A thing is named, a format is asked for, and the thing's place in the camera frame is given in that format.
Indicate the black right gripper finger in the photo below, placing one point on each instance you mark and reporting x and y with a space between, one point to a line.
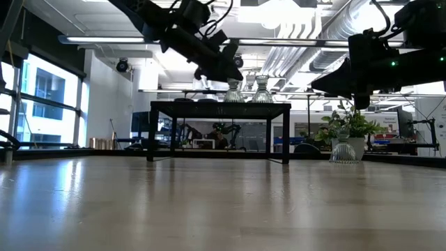
348 91
336 75

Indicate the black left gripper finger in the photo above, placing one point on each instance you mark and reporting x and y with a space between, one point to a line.
230 55
216 73

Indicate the clear glass candlestick holder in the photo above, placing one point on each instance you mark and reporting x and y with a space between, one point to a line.
233 94
344 151
262 91

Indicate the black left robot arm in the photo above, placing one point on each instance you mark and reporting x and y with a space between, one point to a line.
139 14

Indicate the black background robot arm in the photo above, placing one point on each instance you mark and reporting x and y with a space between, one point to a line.
230 129

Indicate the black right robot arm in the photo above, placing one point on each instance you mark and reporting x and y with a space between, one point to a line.
421 35

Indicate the black ceiling spotlight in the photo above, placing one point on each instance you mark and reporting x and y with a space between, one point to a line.
239 61
122 65

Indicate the green potted plant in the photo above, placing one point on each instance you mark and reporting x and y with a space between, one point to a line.
355 125

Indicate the black perforated metal shelf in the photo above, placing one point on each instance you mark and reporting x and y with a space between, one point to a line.
223 109

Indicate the dark computer monitor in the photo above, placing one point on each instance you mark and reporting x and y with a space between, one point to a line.
140 122
404 122

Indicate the person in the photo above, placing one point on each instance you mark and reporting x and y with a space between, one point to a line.
217 138

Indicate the dark office chair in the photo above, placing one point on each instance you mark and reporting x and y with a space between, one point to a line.
306 148

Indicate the long ceiling light bar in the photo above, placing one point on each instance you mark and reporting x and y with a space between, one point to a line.
104 39

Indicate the copper canisters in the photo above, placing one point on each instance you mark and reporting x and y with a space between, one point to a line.
99 143

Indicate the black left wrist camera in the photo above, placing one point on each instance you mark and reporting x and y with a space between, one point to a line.
195 12

